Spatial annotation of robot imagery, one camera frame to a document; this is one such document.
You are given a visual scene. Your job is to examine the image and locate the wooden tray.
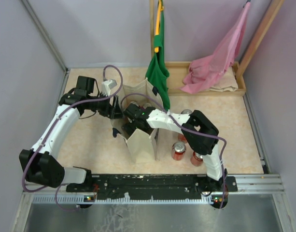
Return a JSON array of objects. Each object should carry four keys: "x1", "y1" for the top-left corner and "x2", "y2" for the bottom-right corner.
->
[{"x1": 166, "y1": 61, "x2": 246, "y2": 97}]

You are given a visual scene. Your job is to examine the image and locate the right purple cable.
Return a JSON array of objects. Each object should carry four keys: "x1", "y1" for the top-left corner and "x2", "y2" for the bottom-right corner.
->
[{"x1": 120, "y1": 92, "x2": 228, "y2": 210}]

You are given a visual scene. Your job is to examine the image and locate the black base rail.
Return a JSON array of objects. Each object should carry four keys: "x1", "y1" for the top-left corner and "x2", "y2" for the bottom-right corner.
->
[{"x1": 66, "y1": 174, "x2": 238, "y2": 206}]

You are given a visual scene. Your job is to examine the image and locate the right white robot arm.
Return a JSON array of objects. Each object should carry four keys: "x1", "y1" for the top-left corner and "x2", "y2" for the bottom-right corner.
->
[{"x1": 124, "y1": 103, "x2": 226, "y2": 191}]

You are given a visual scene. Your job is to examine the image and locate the green hanging shirt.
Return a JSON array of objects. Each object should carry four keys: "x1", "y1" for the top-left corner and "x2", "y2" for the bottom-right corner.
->
[{"x1": 145, "y1": 1, "x2": 170, "y2": 110}]

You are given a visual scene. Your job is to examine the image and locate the cream canvas tote bag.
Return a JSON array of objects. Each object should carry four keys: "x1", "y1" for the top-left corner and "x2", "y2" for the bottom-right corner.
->
[{"x1": 111, "y1": 79, "x2": 163, "y2": 163}]

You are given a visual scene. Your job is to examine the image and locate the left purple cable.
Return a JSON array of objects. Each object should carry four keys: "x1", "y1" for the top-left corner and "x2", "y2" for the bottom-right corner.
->
[{"x1": 21, "y1": 64, "x2": 123, "y2": 213}]

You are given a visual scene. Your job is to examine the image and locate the pink hanging cloth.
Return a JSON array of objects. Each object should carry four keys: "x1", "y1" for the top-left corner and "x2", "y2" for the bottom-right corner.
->
[{"x1": 180, "y1": 0, "x2": 251, "y2": 94}]

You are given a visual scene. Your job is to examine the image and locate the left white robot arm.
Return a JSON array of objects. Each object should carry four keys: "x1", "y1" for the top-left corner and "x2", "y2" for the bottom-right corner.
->
[{"x1": 19, "y1": 76, "x2": 122, "y2": 192}]

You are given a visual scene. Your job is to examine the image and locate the purple cable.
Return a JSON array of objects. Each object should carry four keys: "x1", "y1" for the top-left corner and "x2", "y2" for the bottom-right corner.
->
[
  {"x1": 120, "y1": 92, "x2": 228, "y2": 210},
  {"x1": 21, "y1": 64, "x2": 123, "y2": 213}
]

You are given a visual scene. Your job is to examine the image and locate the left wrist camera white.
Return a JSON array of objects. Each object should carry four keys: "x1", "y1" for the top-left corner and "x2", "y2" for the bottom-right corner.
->
[{"x1": 101, "y1": 79, "x2": 117, "y2": 96}]

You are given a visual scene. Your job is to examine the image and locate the purple soda can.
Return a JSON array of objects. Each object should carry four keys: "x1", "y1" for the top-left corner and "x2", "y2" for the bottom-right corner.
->
[
  {"x1": 142, "y1": 103, "x2": 152, "y2": 109},
  {"x1": 181, "y1": 109, "x2": 192, "y2": 114}
]

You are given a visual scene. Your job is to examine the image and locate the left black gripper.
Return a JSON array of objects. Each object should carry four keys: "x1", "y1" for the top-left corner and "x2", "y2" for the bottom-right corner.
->
[{"x1": 87, "y1": 91, "x2": 125, "y2": 119}]

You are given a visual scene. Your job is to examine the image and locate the beige folded cloth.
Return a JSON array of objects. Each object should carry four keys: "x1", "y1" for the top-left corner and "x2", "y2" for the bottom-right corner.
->
[{"x1": 209, "y1": 67, "x2": 239, "y2": 92}]

